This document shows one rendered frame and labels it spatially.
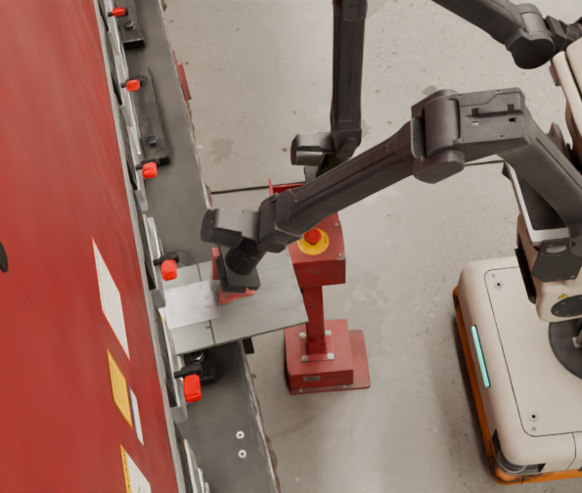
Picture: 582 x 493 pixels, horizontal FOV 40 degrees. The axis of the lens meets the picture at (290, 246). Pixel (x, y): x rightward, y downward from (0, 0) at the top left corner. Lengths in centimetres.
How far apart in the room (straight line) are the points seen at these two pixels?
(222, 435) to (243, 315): 23
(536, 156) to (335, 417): 152
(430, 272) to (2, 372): 238
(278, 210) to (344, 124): 40
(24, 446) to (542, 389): 195
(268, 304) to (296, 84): 181
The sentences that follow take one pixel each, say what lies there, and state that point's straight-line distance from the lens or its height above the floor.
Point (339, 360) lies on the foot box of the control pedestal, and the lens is 244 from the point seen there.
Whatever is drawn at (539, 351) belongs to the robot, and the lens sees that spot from 234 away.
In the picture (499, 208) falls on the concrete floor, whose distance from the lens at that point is 291.
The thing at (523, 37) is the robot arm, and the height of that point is 128.
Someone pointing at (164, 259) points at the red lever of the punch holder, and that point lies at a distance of 130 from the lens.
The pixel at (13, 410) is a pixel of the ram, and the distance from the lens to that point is 43.
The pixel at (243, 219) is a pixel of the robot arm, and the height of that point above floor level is 123.
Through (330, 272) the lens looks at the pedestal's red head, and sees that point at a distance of 188.
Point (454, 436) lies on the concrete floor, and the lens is 250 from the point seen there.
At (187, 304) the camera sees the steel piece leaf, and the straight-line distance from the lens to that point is 155.
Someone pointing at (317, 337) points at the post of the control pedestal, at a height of 23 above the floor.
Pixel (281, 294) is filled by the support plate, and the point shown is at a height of 100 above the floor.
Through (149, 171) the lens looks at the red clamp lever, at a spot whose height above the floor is 131.
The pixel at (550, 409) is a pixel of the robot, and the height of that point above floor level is 28.
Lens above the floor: 235
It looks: 58 degrees down
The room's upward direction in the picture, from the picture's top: 6 degrees counter-clockwise
